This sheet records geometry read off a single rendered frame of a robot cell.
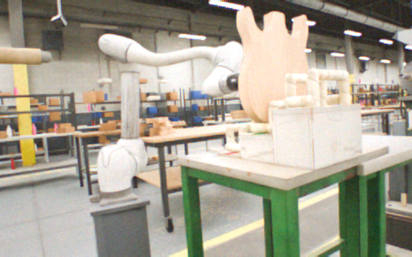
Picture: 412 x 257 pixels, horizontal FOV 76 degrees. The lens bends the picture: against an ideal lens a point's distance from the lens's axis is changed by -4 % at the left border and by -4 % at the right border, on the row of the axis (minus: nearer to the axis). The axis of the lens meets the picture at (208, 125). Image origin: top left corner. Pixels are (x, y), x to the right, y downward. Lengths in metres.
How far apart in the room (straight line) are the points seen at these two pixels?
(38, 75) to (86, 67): 1.76
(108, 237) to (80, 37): 11.21
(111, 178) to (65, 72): 10.62
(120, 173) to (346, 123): 1.01
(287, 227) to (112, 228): 0.89
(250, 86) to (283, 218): 0.41
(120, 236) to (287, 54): 1.09
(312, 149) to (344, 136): 0.16
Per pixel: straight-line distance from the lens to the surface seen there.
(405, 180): 2.52
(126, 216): 1.41
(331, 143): 0.86
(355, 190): 1.12
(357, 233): 1.17
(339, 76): 0.93
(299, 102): 0.84
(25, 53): 0.65
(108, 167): 1.40
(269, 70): 0.97
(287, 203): 0.75
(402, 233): 2.52
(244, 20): 0.94
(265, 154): 0.91
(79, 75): 11.97
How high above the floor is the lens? 1.11
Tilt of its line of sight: 3 degrees down
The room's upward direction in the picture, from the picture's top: 4 degrees counter-clockwise
